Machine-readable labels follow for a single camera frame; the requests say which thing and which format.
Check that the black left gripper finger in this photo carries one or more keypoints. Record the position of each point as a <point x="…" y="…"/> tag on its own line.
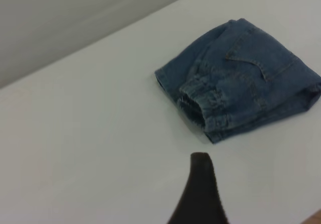
<point x="199" y="196"/>

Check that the blue denim shorts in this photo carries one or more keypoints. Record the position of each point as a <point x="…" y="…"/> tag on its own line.
<point x="238" y="83"/>

